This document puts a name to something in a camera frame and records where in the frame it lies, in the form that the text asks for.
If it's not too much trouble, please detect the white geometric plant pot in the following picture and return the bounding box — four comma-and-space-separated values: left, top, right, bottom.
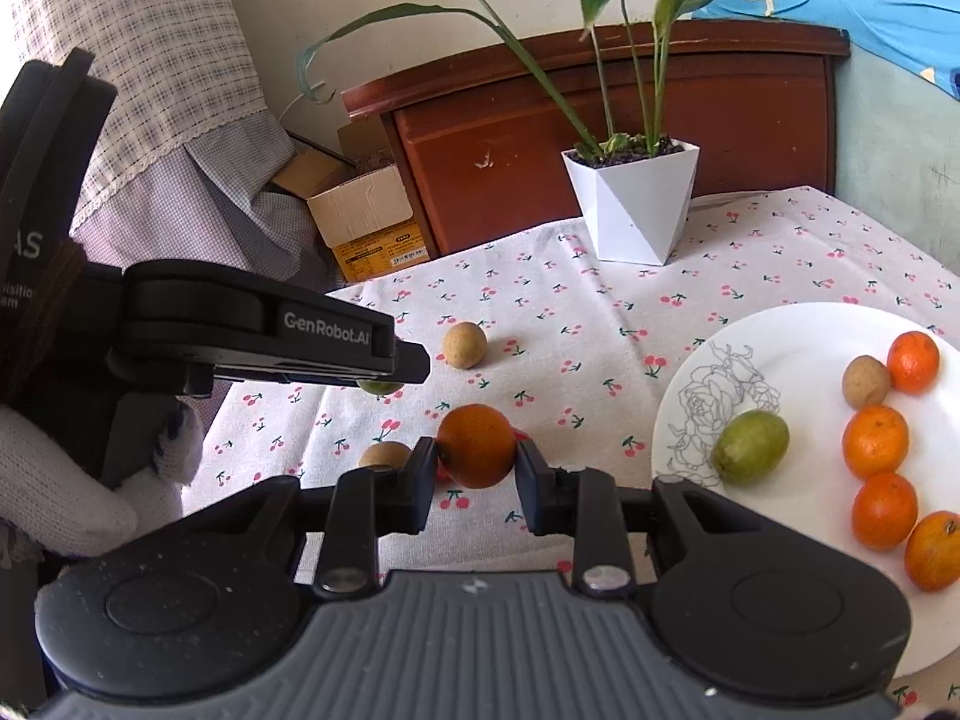
562, 140, 700, 266

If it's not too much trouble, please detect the open cardboard box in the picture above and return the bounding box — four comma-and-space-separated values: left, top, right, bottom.
274, 117, 430, 283

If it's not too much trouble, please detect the white gloved left hand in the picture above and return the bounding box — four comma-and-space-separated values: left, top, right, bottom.
2, 400, 203, 557

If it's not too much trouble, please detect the checkered fabric cover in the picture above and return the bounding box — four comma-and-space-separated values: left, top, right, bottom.
2, 0, 335, 291

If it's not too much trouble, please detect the orange tangerine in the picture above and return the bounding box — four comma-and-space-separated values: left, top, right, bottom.
905, 511, 960, 592
841, 405, 910, 481
851, 472, 919, 551
436, 403, 517, 489
887, 332, 940, 395

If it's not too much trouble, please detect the blue cloth covered sofa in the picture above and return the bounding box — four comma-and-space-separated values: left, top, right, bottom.
693, 0, 960, 270

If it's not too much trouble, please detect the cherry print tablecloth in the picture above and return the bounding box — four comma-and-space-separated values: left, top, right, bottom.
179, 184, 960, 714

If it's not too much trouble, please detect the brown longan fruit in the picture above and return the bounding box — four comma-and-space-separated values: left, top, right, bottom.
443, 322, 488, 371
358, 440, 412, 470
841, 355, 892, 411

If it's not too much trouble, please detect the green jujube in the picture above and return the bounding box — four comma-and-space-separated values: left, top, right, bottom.
711, 410, 791, 486
356, 380, 402, 397

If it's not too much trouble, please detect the dark wooden cabinet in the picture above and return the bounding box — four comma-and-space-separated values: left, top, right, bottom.
342, 20, 850, 255

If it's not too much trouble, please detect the green leafy plant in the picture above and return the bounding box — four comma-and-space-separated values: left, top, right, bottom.
293, 0, 781, 166

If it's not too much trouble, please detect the white floral plate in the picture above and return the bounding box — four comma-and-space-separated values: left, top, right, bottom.
651, 302, 958, 676

